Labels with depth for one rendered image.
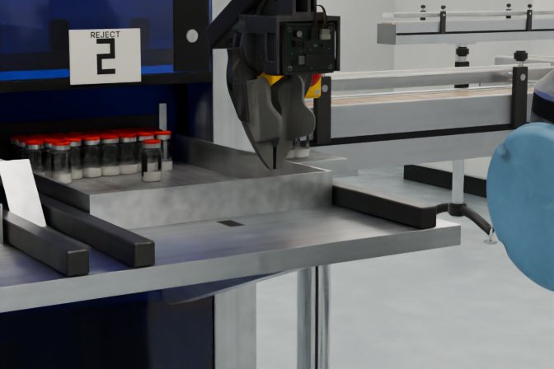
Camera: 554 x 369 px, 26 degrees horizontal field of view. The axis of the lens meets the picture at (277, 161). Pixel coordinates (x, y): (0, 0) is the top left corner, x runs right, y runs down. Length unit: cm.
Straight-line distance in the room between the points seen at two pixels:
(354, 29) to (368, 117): 548
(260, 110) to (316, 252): 18
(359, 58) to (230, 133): 576
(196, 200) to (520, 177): 41
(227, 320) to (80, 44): 39
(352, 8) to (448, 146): 539
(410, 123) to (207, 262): 79
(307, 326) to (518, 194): 95
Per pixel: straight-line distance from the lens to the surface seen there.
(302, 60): 111
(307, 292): 172
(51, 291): 93
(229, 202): 114
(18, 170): 113
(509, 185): 82
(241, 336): 149
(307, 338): 174
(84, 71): 134
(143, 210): 110
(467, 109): 178
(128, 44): 136
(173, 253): 100
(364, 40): 719
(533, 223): 81
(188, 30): 140
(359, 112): 167
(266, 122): 114
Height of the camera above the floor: 110
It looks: 9 degrees down
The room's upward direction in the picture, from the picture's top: straight up
